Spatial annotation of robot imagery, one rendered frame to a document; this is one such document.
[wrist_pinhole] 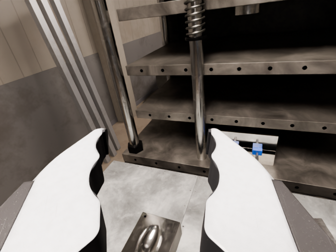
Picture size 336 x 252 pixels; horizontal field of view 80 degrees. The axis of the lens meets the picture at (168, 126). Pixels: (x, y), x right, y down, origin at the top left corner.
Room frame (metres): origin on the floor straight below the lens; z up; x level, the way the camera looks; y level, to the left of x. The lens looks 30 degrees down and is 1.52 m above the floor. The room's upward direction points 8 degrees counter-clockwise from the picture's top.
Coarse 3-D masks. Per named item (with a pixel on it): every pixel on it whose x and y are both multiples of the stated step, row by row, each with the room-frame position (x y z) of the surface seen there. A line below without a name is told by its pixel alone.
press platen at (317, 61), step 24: (168, 48) 1.37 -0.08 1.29; (216, 48) 1.16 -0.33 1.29; (240, 48) 1.07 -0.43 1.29; (264, 48) 1.00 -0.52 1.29; (288, 48) 0.93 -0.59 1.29; (312, 48) 0.87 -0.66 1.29; (144, 72) 1.01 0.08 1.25; (168, 72) 0.95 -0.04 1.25; (216, 72) 0.86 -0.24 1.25; (240, 72) 0.81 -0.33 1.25; (264, 72) 0.77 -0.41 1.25; (288, 72) 0.74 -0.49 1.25; (312, 72) 0.70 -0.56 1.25
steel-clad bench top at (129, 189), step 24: (120, 168) 0.85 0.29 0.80; (144, 168) 0.82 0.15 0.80; (120, 192) 0.68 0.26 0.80; (144, 192) 0.66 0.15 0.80; (168, 192) 0.64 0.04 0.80; (192, 192) 0.62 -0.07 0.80; (120, 216) 0.55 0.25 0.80; (168, 216) 0.52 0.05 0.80; (192, 216) 0.50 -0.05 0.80; (312, 216) 0.43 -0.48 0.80; (120, 240) 0.45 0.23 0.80; (192, 240) 0.41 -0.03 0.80
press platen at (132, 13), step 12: (180, 0) 0.95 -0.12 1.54; (204, 0) 0.90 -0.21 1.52; (216, 0) 0.88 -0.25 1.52; (228, 0) 0.87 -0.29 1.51; (240, 0) 0.85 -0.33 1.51; (252, 0) 0.83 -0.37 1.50; (264, 0) 0.81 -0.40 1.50; (276, 0) 0.80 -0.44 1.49; (120, 12) 1.07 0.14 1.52; (132, 12) 1.04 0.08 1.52; (144, 12) 1.02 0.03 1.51; (156, 12) 0.99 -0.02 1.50; (168, 12) 0.97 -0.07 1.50; (180, 12) 0.95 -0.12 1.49
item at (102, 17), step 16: (96, 0) 1.00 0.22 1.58; (160, 0) 1.61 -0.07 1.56; (96, 16) 1.01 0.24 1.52; (160, 16) 1.62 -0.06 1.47; (112, 32) 1.02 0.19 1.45; (112, 48) 1.00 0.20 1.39; (112, 64) 1.00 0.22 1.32; (112, 80) 1.02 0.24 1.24; (128, 112) 1.00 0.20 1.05; (128, 128) 1.00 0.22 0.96; (128, 144) 1.03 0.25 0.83
